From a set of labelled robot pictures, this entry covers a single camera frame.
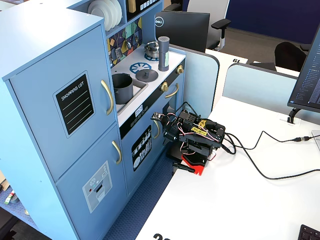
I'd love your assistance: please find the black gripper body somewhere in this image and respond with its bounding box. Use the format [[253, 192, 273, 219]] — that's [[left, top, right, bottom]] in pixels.
[[163, 117, 185, 138]]

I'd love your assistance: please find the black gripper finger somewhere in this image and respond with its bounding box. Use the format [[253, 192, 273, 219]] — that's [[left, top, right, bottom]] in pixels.
[[162, 130, 176, 148]]

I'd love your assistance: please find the gray salt shaker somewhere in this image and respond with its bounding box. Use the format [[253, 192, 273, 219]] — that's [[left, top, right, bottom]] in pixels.
[[157, 36, 171, 72]]

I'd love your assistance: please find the red black robot base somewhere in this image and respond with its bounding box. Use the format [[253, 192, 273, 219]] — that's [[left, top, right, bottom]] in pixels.
[[166, 146, 219, 177]]

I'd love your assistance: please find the black table clamp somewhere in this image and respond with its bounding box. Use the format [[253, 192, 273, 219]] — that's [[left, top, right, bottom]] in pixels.
[[171, 161, 196, 175]]

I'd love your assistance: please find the desk divider panel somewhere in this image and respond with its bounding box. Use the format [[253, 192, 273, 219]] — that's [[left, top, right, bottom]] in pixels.
[[169, 43, 221, 119], [222, 62, 320, 126]]

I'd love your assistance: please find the gray pot lid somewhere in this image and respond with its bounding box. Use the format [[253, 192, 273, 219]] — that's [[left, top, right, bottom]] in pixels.
[[135, 69, 160, 83]]

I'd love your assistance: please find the gray pot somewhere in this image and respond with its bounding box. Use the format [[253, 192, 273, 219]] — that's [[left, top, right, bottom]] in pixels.
[[111, 72, 135, 105]]

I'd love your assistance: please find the steel pot with lid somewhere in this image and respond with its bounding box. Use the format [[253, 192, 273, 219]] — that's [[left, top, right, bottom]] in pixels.
[[144, 41, 160, 58]]

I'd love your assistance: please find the steel slotted spatula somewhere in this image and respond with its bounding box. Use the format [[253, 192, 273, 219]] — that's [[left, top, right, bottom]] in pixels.
[[114, 37, 123, 60]]

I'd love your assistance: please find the black Dell monitor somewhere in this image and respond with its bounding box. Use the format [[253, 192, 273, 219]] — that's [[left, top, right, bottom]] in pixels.
[[154, 10, 211, 54]]

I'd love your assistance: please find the gray office chair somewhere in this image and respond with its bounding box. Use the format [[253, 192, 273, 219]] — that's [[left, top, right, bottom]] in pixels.
[[163, 0, 232, 51]]

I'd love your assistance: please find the white toy plate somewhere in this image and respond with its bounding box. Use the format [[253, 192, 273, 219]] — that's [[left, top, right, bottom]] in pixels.
[[111, 0, 124, 25], [87, 0, 112, 32], [103, 0, 119, 28]]

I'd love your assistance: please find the black office chair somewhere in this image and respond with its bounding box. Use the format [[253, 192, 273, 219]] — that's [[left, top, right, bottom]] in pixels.
[[249, 41, 312, 73]]

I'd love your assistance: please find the blue toy kitchen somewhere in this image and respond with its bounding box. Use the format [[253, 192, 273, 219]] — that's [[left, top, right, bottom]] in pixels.
[[0, 0, 187, 240]]

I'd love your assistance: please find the black monitor with stand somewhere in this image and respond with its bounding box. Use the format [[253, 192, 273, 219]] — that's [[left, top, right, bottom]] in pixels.
[[286, 23, 320, 125]]

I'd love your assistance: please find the black keyboard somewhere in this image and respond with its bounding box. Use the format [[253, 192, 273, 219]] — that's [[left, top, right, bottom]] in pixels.
[[297, 224, 320, 240]]

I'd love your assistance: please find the gold dishwasher handle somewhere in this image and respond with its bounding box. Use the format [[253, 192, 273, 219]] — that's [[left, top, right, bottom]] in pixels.
[[152, 119, 161, 140]]

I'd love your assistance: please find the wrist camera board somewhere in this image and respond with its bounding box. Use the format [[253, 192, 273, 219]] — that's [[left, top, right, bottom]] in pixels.
[[150, 111, 165, 122]]

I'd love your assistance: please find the black camera cable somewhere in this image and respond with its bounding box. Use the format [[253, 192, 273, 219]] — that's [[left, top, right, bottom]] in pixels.
[[174, 100, 202, 119]]

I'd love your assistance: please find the gold oven handle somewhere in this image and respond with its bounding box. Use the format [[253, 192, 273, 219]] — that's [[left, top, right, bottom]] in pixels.
[[164, 82, 180, 99]]

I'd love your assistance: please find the short gold fridge handle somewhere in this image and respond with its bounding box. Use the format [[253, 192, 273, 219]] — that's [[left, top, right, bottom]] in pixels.
[[111, 140, 123, 165]]

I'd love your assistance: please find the long gold fridge handle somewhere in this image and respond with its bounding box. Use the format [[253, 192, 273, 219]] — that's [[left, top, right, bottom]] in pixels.
[[100, 79, 115, 116]]

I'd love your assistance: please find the thick black cable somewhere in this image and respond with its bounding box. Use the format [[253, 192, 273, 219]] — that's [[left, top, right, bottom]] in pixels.
[[222, 133, 320, 181]]

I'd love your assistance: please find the thin black USB cable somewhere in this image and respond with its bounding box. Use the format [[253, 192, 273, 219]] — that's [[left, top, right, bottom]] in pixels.
[[231, 130, 313, 155]]

